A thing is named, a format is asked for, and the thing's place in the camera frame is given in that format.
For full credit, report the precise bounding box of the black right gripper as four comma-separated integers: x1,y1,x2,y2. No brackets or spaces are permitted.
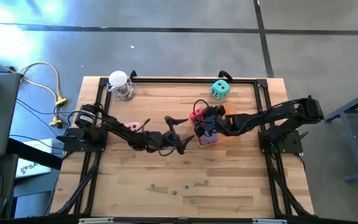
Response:
193,113,236,138

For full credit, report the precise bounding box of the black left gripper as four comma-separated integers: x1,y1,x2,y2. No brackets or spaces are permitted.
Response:
144,115,196,155

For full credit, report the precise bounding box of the large purple foam die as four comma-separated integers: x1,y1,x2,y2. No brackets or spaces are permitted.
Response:
199,132,219,146

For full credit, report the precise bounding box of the large red foam die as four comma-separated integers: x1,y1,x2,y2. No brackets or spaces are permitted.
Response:
188,107,205,126

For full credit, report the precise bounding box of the large teal foam die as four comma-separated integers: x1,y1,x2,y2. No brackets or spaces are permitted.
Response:
210,79,231,101

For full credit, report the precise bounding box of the large pink foam die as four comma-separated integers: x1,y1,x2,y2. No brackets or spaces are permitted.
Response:
124,121,141,133

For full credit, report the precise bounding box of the white mushroom-shaped lamp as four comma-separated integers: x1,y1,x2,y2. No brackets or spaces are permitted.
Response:
108,70,136,101

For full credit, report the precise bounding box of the white printed cardboard box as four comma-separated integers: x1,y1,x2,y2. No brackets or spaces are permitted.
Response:
15,138,54,179

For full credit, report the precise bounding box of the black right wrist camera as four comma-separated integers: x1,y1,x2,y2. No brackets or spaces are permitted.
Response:
202,105,226,118

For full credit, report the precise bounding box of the white lamp cable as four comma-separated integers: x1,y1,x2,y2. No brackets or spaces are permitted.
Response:
106,77,138,101

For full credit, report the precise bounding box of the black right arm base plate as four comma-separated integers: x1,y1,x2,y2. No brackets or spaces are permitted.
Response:
258,129,305,154

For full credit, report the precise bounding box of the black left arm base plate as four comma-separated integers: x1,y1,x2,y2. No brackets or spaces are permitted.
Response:
56,127,108,153

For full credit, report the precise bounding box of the silver metal bracket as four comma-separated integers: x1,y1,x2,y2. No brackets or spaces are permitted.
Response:
78,217,115,224
252,218,289,224

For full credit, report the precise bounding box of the yellow extension cable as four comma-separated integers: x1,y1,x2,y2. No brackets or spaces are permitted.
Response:
19,61,68,129

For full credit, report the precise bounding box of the blue-grey metal table frame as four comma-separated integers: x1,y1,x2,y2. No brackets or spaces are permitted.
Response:
324,84,358,184

